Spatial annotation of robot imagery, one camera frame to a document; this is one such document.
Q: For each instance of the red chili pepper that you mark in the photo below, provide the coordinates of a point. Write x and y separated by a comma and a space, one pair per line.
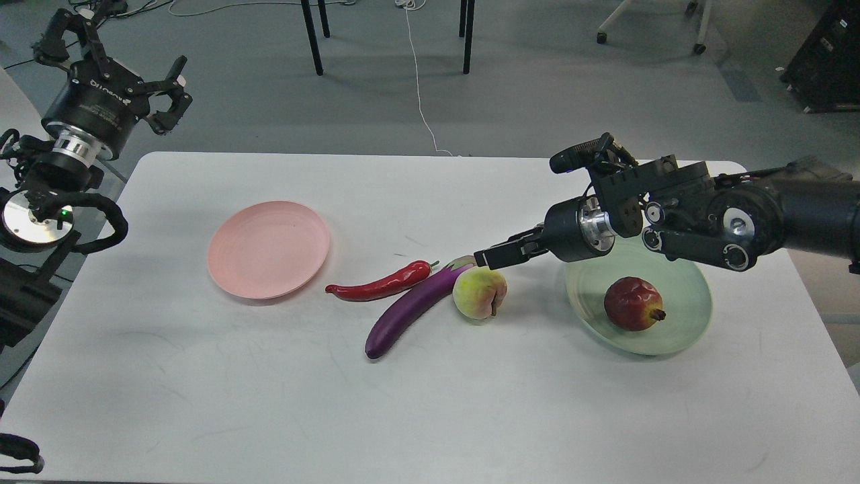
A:
395, 283

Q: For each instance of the black equipment case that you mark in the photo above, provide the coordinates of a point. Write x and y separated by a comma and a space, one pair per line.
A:
824, 74

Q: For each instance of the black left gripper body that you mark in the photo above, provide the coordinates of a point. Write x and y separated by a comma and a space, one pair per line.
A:
102, 108

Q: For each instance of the purple eggplant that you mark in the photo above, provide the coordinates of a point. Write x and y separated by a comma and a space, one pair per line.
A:
401, 314

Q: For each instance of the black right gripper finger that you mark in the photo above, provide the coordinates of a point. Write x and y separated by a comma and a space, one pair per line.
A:
499, 256
531, 238

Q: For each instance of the white chair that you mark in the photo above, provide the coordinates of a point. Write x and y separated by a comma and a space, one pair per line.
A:
17, 111

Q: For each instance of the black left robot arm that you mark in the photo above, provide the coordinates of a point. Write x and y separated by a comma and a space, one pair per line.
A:
54, 206

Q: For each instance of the pink plate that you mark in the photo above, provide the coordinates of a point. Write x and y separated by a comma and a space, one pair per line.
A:
268, 250

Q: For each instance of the yellow green peach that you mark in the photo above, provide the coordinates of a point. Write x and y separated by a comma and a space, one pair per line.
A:
479, 293

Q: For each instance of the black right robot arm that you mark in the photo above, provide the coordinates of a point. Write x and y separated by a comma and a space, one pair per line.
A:
727, 221

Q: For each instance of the white rolling chair base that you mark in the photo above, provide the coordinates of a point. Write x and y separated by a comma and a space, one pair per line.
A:
686, 21

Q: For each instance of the black table leg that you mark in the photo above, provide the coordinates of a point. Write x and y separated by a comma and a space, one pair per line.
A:
465, 31
310, 28

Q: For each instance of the red pomegranate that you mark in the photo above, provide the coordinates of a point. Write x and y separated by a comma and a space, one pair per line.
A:
634, 304

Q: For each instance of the green plate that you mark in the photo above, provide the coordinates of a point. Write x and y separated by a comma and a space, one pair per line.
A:
686, 296

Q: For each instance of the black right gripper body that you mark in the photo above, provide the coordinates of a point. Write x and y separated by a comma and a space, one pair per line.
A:
578, 229

